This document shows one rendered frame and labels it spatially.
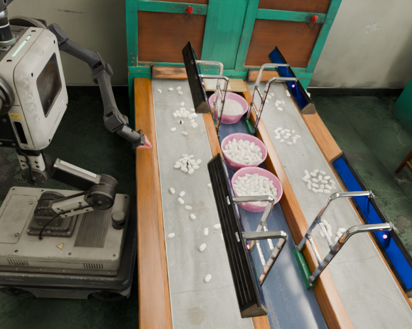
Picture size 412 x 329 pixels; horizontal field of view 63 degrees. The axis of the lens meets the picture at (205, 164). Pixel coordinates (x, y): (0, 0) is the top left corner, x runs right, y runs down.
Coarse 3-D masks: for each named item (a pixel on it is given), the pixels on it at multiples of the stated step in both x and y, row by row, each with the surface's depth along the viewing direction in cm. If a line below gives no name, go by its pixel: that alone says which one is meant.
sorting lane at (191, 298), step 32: (160, 96) 221; (160, 128) 198; (192, 128) 202; (160, 160) 179; (192, 192) 166; (192, 224) 153; (192, 256) 142; (224, 256) 144; (192, 288) 132; (224, 288) 134; (192, 320) 123; (224, 320) 125
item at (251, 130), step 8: (264, 64) 192; (272, 64) 192; (280, 64) 193; (288, 64) 194; (272, 80) 182; (280, 80) 182; (288, 80) 183; (296, 80) 184; (256, 88) 201; (264, 96) 189; (248, 112) 215; (256, 112) 204; (248, 120) 219; (256, 120) 202; (248, 128) 215; (256, 128) 205; (256, 136) 209
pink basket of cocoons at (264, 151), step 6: (228, 138) 197; (240, 138) 201; (246, 138) 201; (252, 138) 200; (222, 144) 191; (222, 150) 187; (264, 150) 194; (264, 156) 190; (228, 162) 188; (234, 162) 182; (234, 168) 189; (240, 168) 187
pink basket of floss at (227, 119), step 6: (210, 96) 223; (228, 96) 231; (240, 96) 228; (210, 102) 224; (240, 102) 229; (246, 102) 224; (246, 108) 221; (216, 114) 216; (228, 114) 211; (240, 114) 214; (222, 120) 218; (228, 120) 217; (234, 120) 218
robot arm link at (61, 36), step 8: (56, 24) 143; (56, 32) 139; (64, 32) 146; (64, 40) 147; (64, 48) 151; (72, 48) 154; (80, 48) 162; (80, 56) 163; (88, 56) 168; (96, 56) 175; (88, 64) 175; (96, 64) 181; (104, 64) 179; (96, 72) 178
